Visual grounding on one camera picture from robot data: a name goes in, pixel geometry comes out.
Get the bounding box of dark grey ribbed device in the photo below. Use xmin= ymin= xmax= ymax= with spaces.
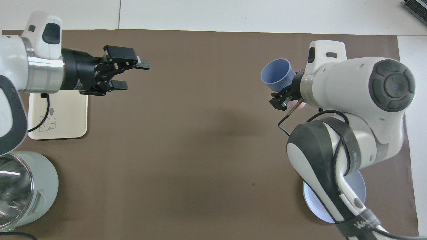
xmin=402 ymin=0 xmax=427 ymax=22

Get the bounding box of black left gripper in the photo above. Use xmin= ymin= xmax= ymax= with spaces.
xmin=61 ymin=45 xmax=150 ymax=97

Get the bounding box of brown table mat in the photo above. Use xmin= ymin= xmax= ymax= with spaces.
xmin=0 ymin=29 xmax=419 ymax=240

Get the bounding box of cream tray with bear print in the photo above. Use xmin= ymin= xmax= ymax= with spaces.
xmin=27 ymin=91 xmax=88 ymax=140

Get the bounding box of blue ribbed cup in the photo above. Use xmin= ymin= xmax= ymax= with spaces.
xmin=261 ymin=59 xmax=296 ymax=93

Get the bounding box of pale green electric pot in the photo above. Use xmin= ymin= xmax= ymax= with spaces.
xmin=0 ymin=151 xmax=59 ymax=232

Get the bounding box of blue round plate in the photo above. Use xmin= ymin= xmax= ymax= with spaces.
xmin=303 ymin=170 xmax=367 ymax=224

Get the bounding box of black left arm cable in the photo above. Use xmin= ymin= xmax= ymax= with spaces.
xmin=27 ymin=93 xmax=51 ymax=133

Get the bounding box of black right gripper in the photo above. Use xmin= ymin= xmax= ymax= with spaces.
xmin=269 ymin=71 xmax=303 ymax=111

